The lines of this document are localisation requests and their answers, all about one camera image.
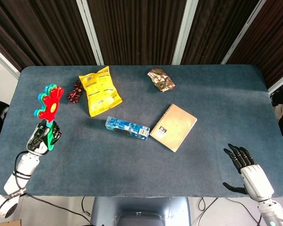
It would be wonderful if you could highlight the hand-shaped plastic clapper toy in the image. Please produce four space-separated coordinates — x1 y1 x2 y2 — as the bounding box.
33 84 65 151

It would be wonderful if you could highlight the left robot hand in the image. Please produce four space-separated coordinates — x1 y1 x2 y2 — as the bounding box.
26 120 63 156

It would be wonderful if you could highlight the blue cookie package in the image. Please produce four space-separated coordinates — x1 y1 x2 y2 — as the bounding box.
105 115 150 141

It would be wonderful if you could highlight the black floor cable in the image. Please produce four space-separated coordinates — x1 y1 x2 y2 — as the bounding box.
197 197 262 226
81 196 92 218

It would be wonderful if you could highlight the crumpled camouflage wrapper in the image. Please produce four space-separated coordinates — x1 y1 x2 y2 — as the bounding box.
147 67 176 92

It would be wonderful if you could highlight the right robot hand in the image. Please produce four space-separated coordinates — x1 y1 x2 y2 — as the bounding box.
223 144 275 202

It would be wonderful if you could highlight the dark red grape bunch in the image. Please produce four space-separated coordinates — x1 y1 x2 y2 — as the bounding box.
66 79 84 105

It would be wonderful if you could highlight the cardboard box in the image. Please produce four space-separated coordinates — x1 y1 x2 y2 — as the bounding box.
0 219 23 226

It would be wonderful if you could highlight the brown spiral notebook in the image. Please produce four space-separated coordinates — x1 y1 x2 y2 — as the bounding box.
150 104 198 153

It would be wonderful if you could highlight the yellow snack bag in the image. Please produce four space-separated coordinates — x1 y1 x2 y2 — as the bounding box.
78 65 123 118

